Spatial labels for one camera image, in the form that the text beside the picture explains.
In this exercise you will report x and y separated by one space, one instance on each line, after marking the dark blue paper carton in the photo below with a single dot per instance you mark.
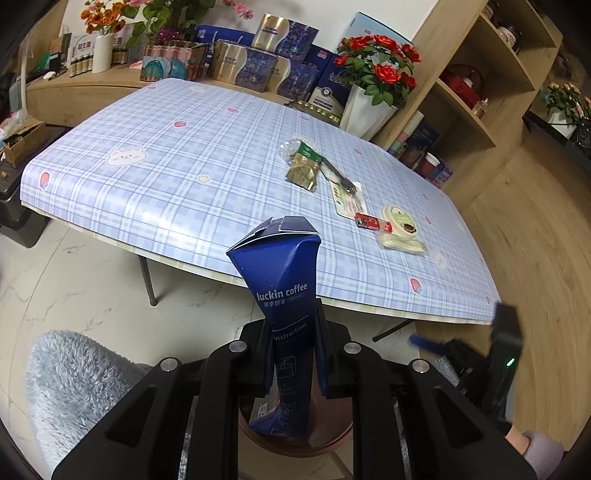
286 295

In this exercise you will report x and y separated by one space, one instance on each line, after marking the black table leg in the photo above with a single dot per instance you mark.
147 281
392 330

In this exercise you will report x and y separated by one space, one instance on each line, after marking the fluffy grey blue rug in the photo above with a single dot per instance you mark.
69 383

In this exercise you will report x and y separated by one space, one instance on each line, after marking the row of small bottles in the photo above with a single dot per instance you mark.
81 64

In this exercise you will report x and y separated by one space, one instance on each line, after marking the stack of pastel cups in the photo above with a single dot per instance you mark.
408 134

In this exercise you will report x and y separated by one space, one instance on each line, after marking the person's right forearm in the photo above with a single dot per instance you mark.
542 447

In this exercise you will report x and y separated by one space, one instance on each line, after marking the small blue box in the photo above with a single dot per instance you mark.
444 176

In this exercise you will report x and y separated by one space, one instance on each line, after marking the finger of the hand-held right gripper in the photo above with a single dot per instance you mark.
427 344

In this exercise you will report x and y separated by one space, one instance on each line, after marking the brown cup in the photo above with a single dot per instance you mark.
411 159

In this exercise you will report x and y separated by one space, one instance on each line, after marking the brown plastic waste bin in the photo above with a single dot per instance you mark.
340 424

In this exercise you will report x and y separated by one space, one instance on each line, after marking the gold blue gift box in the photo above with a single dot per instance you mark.
288 34
249 67
301 79

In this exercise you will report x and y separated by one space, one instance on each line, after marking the dark ceramic jar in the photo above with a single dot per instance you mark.
510 38

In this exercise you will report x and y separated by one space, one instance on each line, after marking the small white plant pot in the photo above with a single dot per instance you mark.
563 129

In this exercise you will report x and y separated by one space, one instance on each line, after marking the white angular flower pot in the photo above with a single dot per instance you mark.
367 115

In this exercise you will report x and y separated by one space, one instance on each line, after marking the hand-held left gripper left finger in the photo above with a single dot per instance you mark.
256 364

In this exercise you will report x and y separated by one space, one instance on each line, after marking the orange artificial flowers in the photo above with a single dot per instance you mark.
102 16

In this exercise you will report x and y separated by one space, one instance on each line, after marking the white floral blister card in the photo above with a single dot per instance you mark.
347 205

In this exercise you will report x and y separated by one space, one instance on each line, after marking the red teapot basket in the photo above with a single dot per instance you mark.
464 87

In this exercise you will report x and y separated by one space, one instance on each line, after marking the dark blue tall box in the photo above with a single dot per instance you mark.
319 57

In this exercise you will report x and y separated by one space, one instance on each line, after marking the gold green snack wrapper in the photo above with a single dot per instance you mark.
300 166

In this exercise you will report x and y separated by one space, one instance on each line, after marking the pink blossom plant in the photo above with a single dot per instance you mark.
184 14

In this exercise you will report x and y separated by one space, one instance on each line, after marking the light blue board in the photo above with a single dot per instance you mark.
369 27

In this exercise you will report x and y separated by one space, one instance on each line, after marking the striped teal patterned box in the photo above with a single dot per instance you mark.
173 64

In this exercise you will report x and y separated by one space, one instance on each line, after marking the wooden sideboard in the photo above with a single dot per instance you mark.
92 99

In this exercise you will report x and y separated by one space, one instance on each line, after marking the white ribbed vase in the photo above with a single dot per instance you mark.
102 53

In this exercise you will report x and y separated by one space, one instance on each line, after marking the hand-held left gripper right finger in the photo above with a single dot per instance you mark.
322 355

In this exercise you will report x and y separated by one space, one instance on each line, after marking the black counter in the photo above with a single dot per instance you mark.
577 147

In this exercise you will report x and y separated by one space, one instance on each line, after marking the small green potted plant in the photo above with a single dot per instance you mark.
564 99

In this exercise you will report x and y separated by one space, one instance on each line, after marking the small dark fork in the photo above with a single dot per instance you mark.
340 181

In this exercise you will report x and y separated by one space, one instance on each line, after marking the cardboard box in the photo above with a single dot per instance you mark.
23 142

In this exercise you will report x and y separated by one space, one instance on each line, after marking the red lighter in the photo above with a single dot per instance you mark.
369 223

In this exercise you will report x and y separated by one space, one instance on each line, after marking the black storage crate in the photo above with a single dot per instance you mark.
14 207

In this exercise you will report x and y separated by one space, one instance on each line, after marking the glass perfume bottle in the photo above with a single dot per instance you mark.
482 110

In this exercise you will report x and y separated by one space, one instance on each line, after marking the blue white emblem box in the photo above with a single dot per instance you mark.
328 92

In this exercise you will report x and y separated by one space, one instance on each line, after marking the wooden shelf unit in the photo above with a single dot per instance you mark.
498 152

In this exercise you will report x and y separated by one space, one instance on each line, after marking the dark blue picture box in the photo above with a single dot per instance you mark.
425 138

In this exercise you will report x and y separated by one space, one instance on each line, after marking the red paper cup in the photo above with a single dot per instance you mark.
431 167

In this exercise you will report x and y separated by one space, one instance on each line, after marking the dark blue flat box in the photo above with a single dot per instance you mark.
221 34

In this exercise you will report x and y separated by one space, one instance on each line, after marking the red rose plant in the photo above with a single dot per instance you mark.
378 64

